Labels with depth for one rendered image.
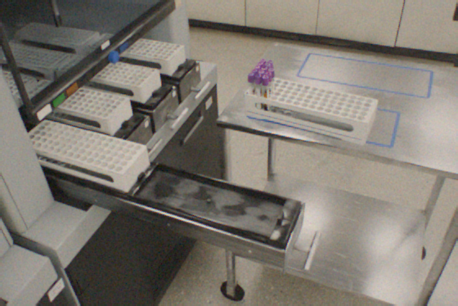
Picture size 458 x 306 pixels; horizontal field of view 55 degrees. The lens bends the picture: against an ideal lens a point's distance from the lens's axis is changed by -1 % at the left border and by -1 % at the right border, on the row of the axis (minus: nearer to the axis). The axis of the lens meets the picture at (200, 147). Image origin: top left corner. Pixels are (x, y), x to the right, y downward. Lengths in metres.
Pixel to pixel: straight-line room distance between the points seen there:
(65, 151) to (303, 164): 1.43
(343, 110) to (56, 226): 0.70
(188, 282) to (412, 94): 1.05
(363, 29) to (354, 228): 1.80
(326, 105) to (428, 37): 2.12
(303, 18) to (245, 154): 1.26
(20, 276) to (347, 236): 1.03
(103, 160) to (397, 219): 1.06
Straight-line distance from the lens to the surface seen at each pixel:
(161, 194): 0.96
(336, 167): 2.24
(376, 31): 3.14
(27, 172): 1.01
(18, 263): 1.02
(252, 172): 2.17
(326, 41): 3.29
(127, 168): 0.94
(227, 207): 0.92
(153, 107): 1.21
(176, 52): 1.34
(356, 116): 1.04
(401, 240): 1.61
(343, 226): 1.61
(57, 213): 1.09
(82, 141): 1.05
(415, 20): 3.10
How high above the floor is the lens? 1.48
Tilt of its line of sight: 39 degrees down
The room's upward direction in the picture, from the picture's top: 5 degrees counter-clockwise
